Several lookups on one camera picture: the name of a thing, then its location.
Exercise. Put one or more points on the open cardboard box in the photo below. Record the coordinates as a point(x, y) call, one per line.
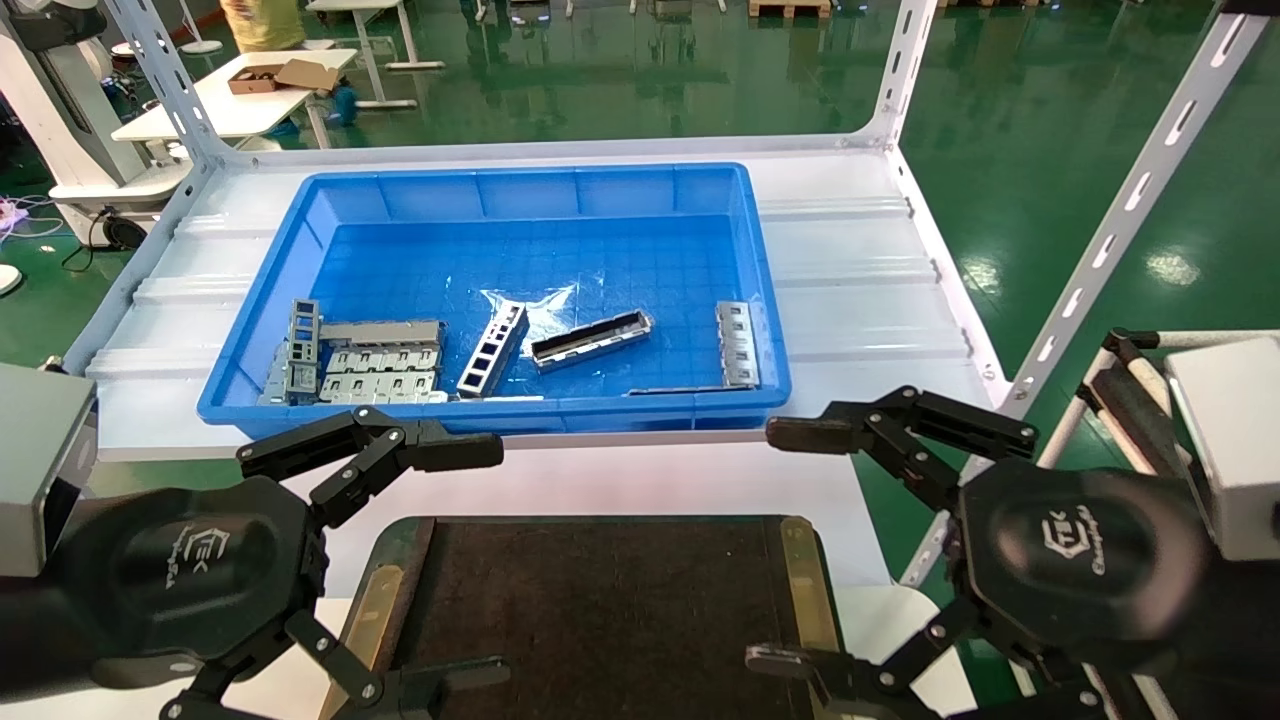
point(300, 74)

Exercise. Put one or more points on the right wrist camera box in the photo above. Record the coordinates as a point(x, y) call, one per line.
point(1230, 450)

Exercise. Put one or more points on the small bent metal piece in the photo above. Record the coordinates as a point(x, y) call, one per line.
point(275, 380)

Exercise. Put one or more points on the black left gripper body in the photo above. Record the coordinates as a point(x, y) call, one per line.
point(190, 570)

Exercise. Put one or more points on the grey windowed metal bracket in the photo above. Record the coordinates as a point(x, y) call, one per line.
point(292, 345)

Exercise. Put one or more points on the white machine stand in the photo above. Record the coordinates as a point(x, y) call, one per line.
point(70, 130)

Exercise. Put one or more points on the black work mat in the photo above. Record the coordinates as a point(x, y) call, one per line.
point(600, 620)

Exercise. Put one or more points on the white round floor base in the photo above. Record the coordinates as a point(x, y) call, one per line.
point(6, 280)

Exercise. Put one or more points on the clear plastic film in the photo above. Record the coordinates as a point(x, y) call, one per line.
point(545, 305)

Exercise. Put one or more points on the black foam roll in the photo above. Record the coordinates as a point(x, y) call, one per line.
point(1125, 410)

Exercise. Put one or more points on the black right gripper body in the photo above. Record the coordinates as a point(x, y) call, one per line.
point(1080, 560)

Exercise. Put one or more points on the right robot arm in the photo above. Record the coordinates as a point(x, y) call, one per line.
point(1240, 640)

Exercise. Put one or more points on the white table with thin legs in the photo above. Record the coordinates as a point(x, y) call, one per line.
point(375, 60)

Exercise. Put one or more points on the ladder shaped metal bracket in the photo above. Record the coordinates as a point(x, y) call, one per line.
point(492, 350)

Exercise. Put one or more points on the wooden pallet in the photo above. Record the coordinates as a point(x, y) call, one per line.
point(790, 8)

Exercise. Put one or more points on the white tube cart frame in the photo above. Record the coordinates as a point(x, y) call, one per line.
point(1090, 430)

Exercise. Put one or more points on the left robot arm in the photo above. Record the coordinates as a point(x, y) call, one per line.
point(25, 640)

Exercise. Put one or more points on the dark metal channel part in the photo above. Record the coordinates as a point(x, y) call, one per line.
point(590, 340)

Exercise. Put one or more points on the silver slotted metal bracket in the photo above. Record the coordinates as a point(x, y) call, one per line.
point(722, 345)

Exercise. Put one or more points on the person in yellow clothes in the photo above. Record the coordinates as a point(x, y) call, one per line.
point(260, 25)

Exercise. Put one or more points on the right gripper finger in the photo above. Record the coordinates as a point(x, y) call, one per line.
point(900, 430)
point(850, 675)

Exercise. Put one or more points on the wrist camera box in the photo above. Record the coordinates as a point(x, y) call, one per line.
point(1230, 450)
point(40, 470)

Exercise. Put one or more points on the white work table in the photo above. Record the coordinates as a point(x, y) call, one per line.
point(220, 110)

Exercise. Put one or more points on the blue plastic bin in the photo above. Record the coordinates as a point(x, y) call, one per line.
point(600, 250)

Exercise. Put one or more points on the long grey metal box part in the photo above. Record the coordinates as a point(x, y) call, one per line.
point(380, 332)

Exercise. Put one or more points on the thin metal strip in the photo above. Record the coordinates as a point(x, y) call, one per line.
point(690, 390)
point(500, 398)

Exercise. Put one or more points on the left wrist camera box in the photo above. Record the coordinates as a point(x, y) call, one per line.
point(40, 470)

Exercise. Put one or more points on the white metal shelf rack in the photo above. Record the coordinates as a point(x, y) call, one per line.
point(850, 300)

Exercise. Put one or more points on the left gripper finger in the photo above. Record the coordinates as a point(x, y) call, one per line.
point(440, 452)
point(340, 665)

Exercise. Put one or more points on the perforated flat metal plate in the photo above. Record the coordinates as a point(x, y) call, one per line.
point(345, 360)
point(340, 390)

